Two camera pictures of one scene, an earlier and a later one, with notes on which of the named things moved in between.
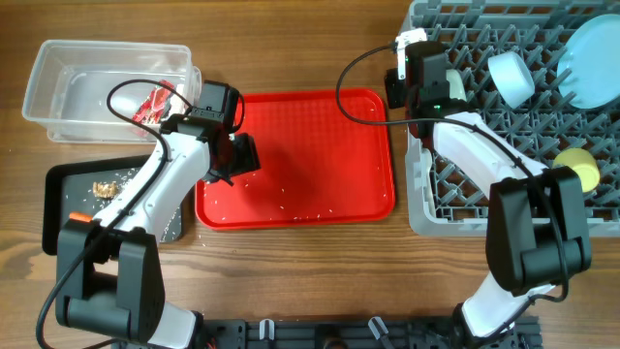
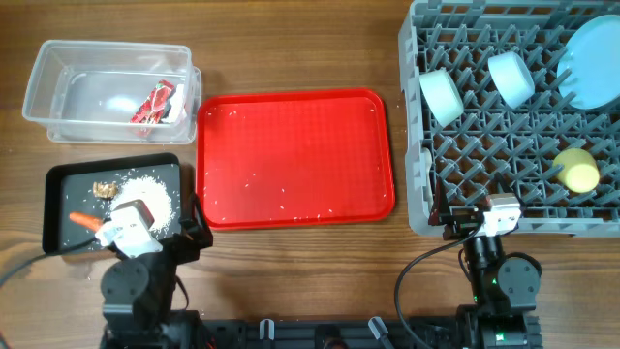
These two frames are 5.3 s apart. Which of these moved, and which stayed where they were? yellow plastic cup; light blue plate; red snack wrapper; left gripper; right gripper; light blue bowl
Moved: right gripper; left gripper
Stayed: light blue plate; yellow plastic cup; red snack wrapper; light blue bowl
